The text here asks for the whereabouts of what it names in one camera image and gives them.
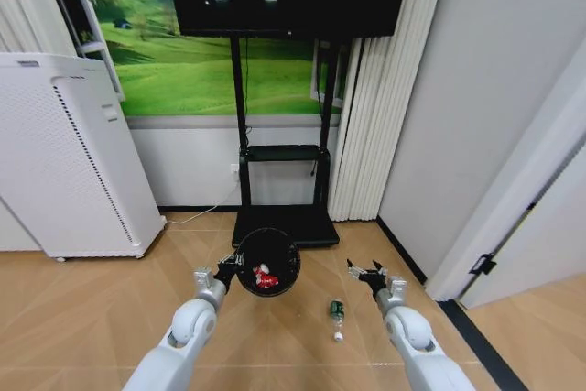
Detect pale sheer curtain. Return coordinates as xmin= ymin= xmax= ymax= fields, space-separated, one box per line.
xmin=0 ymin=0 xmax=78 ymax=57

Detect white vertical blinds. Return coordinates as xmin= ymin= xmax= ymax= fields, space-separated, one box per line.
xmin=328 ymin=0 xmax=454 ymax=223

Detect black mesh trash bin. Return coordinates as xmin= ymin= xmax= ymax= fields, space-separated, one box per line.
xmin=236 ymin=227 xmax=302 ymax=298

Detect black floor threshold strip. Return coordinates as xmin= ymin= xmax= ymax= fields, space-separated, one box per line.
xmin=438 ymin=299 xmax=530 ymax=391

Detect white ladder shelf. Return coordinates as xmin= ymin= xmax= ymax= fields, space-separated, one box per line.
xmin=38 ymin=0 xmax=126 ymax=102

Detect white air purifier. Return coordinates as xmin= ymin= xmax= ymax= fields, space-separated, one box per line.
xmin=0 ymin=51 xmax=167 ymax=264

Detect white door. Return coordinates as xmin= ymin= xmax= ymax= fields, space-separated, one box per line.
xmin=457 ymin=152 xmax=586 ymax=310

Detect green landscape wall mural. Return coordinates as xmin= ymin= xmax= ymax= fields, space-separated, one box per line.
xmin=72 ymin=0 xmax=349 ymax=117

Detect black door hinge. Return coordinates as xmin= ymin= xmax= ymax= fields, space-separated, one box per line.
xmin=469 ymin=253 xmax=498 ymax=277

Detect black television cable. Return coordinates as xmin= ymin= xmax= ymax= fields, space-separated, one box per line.
xmin=241 ymin=36 xmax=252 ymax=136

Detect white power cable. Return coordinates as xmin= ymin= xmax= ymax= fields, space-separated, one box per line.
xmin=160 ymin=179 xmax=240 ymax=228

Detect black television stand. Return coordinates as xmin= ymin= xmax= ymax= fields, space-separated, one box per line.
xmin=228 ymin=34 xmax=350 ymax=249

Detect green label plastic bottle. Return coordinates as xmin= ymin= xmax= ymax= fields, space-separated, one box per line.
xmin=329 ymin=299 xmax=346 ymax=343

